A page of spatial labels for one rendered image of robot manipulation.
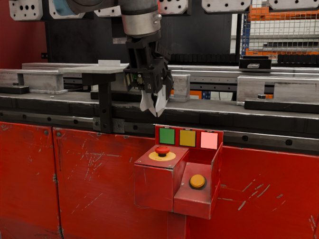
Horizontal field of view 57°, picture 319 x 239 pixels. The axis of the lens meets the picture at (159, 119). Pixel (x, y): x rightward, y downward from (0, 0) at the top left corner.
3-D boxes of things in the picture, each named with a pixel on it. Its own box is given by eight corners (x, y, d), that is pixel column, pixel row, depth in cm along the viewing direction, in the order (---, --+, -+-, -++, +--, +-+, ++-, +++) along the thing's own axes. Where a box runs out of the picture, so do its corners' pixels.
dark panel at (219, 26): (48, 75, 187) (42, 2, 177) (51, 74, 189) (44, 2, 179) (228, 81, 149) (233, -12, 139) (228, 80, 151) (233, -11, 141)
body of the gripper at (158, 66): (126, 94, 64) (115, 40, 57) (141, 78, 71) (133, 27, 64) (159, 96, 61) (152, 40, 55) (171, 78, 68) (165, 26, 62)
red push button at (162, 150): (152, 161, 77) (152, 149, 77) (157, 156, 81) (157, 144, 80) (166, 163, 76) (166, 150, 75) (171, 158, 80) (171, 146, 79)
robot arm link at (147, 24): (130, 6, 62) (166, 4, 59) (133, 28, 64) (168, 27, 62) (114, 16, 56) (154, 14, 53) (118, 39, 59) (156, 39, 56)
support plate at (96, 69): (58, 72, 90) (58, 68, 90) (102, 67, 114) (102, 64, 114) (109, 73, 84) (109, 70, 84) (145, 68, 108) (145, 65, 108)
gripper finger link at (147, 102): (138, 125, 70) (132, 91, 65) (147, 112, 74) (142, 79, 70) (151, 126, 69) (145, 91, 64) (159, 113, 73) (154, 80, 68)
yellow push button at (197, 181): (189, 189, 77) (188, 185, 76) (192, 177, 79) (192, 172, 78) (203, 191, 76) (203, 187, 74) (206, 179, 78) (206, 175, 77)
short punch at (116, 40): (111, 43, 111) (110, 17, 109) (114, 43, 113) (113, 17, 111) (135, 43, 108) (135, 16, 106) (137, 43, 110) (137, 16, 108)
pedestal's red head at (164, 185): (134, 205, 76) (132, 140, 72) (155, 180, 91) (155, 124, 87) (210, 220, 70) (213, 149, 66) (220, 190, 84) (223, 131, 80)
